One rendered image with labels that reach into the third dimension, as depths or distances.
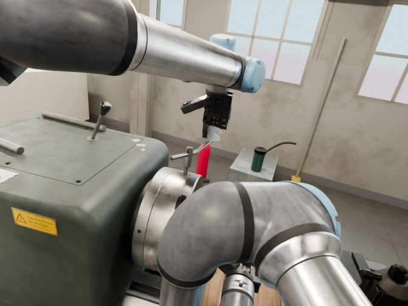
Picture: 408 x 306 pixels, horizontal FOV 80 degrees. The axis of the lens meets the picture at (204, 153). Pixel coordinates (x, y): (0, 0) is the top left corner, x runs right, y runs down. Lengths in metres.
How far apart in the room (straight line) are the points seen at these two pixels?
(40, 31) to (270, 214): 0.33
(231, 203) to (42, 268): 0.56
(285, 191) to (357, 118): 3.24
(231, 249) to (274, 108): 3.25
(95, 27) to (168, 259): 0.29
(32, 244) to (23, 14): 0.54
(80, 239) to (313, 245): 0.47
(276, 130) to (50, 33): 3.40
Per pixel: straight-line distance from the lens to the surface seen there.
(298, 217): 0.34
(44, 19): 0.30
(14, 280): 0.88
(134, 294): 0.91
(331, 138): 3.61
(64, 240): 0.65
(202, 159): 2.96
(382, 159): 3.81
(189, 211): 0.33
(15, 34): 0.32
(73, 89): 4.46
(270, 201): 0.35
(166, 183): 0.70
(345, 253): 1.11
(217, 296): 0.90
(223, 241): 0.32
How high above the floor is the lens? 1.61
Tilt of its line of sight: 24 degrees down
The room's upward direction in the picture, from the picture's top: 8 degrees clockwise
